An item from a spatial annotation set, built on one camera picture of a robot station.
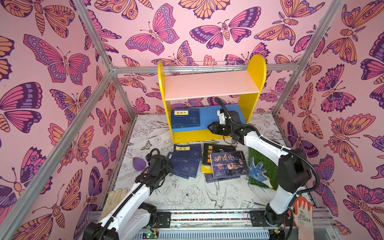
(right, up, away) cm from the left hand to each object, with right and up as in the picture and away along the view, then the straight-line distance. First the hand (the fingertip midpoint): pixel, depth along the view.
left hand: (170, 164), depth 85 cm
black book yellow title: (+23, +7, +9) cm, 26 cm away
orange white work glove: (+67, -23, -13) cm, 72 cm away
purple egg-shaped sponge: (-21, -2, +7) cm, 22 cm away
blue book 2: (+10, +6, +11) cm, 16 cm away
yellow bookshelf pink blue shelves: (+12, +42, +31) cm, 53 cm away
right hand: (+22, +23, +2) cm, 32 cm away
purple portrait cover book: (+34, -1, +2) cm, 34 cm away
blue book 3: (+9, -3, +4) cm, 10 cm away
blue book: (+7, +27, +11) cm, 30 cm away
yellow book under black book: (+21, -4, +3) cm, 22 cm away
